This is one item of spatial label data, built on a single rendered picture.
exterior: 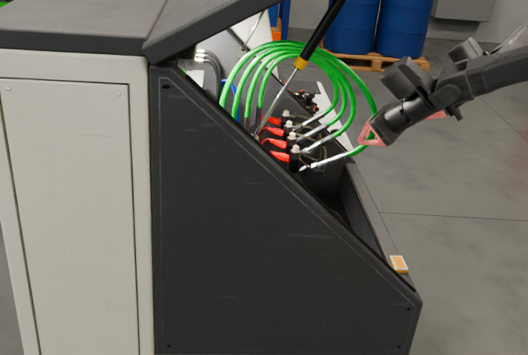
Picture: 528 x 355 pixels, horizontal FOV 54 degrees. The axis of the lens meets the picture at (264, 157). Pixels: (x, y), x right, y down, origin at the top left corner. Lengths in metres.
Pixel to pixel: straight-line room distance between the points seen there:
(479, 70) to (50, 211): 0.83
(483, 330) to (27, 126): 2.25
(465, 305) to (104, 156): 2.19
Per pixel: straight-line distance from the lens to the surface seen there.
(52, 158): 0.99
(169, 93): 0.90
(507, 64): 1.03
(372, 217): 1.47
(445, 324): 2.68
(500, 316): 2.85
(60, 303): 1.19
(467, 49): 1.33
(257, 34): 1.59
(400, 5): 6.19
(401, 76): 1.06
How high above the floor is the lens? 1.72
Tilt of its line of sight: 27 degrees down
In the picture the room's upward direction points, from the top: 5 degrees clockwise
